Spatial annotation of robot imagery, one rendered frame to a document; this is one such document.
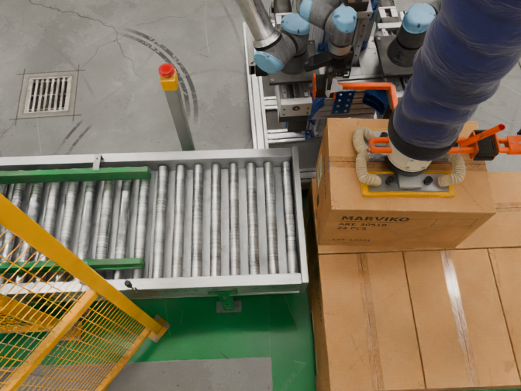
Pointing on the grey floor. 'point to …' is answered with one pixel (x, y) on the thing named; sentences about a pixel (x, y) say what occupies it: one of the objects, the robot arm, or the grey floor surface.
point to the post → (170, 86)
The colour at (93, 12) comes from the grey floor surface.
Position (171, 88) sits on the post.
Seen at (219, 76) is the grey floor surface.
